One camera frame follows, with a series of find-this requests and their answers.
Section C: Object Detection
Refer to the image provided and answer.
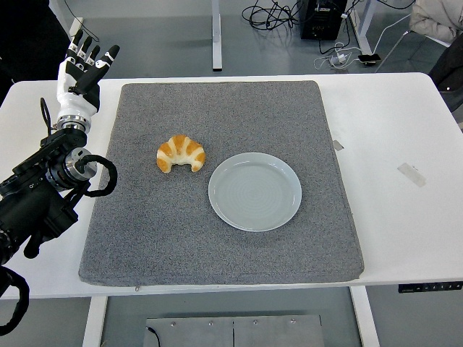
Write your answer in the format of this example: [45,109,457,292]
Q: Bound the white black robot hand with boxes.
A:
[56,28,121,119]

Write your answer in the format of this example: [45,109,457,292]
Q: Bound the golden croissant bread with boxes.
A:
[156,134,206,174]

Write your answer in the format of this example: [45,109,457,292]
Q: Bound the pale grey round plate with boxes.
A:
[208,152,303,233]

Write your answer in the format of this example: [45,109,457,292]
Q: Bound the grey metal plate with screws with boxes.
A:
[143,314,324,347]

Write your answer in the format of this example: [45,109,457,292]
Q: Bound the person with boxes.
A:
[0,0,69,98]

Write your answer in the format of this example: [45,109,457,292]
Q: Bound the grey fabric mat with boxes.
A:
[78,80,365,287]

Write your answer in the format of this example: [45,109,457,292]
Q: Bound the white table leg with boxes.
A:
[349,286,381,347]
[82,296,109,347]

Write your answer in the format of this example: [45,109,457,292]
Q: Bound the black computer box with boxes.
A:
[300,0,347,40]

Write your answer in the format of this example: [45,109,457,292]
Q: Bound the black smartphone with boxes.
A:
[357,53,382,67]

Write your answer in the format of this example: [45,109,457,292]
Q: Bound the white desk leg with foot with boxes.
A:
[347,0,373,55]

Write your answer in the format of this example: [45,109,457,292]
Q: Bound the thin white chair leg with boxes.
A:
[374,30,413,73]

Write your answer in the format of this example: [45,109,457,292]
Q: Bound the long translucent tape piece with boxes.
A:
[396,162,427,188]

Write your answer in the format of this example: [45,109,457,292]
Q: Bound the beige padded jacket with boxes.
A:
[409,0,463,43]

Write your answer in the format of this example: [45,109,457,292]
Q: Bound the black garment on chair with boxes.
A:
[428,35,463,113]

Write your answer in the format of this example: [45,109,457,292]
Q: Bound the black table control panel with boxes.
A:
[398,280,463,294]

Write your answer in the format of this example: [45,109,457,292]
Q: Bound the white desk frame leg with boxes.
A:
[46,0,75,40]

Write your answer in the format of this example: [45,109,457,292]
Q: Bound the white background table post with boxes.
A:
[211,0,223,72]

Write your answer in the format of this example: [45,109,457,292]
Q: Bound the tangled black floor cables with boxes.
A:
[241,0,303,30]

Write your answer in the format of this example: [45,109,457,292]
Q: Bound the white charger with cable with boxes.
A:
[313,42,359,70]

